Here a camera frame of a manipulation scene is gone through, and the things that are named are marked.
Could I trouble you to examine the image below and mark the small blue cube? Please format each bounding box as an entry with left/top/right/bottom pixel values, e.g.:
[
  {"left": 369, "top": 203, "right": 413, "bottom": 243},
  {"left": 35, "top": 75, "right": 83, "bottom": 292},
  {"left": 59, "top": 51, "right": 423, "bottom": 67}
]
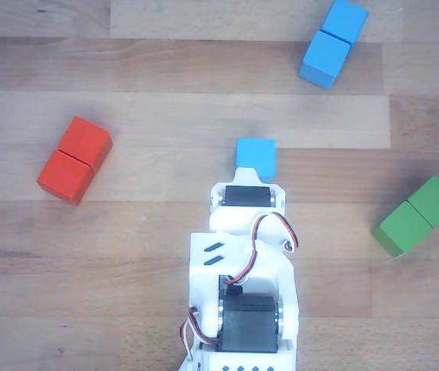
[{"left": 234, "top": 138, "right": 277, "bottom": 183}]

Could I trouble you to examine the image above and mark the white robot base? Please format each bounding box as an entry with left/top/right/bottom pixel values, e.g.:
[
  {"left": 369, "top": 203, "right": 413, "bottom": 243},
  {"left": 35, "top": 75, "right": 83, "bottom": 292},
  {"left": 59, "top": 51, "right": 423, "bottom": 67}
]
[{"left": 176, "top": 343, "right": 207, "bottom": 371}]

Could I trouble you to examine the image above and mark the long red block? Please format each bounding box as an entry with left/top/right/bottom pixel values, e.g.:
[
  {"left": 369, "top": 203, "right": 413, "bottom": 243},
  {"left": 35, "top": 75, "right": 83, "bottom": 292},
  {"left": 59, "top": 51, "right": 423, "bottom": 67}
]
[{"left": 36, "top": 116, "right": 114, "bottom": 207}]

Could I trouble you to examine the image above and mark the long blue block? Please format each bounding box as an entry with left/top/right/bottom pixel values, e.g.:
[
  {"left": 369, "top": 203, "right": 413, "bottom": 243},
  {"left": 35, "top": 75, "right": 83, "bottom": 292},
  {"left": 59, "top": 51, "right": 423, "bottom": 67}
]
[{"left": 298, "top": 0, "right": 369, "bottom": 90}]

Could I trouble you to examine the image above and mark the long green block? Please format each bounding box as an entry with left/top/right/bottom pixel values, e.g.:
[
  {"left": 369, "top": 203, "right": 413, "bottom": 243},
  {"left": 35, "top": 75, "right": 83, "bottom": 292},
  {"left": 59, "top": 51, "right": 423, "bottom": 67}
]
[{"left": 370, "top": 175, "right": 439, "bottom": 258}]

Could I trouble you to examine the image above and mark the long black servo cable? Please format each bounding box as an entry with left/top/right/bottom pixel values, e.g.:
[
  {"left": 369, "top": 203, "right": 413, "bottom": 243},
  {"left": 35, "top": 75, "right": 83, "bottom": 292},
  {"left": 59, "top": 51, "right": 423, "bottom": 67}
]
[{"left": 231, "top": 212, "right": 300, "bottom": 287}]

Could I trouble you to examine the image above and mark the red white black servo cable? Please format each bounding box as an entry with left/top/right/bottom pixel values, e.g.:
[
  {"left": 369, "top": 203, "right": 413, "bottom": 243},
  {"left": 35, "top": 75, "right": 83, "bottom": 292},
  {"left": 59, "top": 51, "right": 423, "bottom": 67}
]
[{"left": 179, "top": 307, "right": 220, "bottom": 362}]

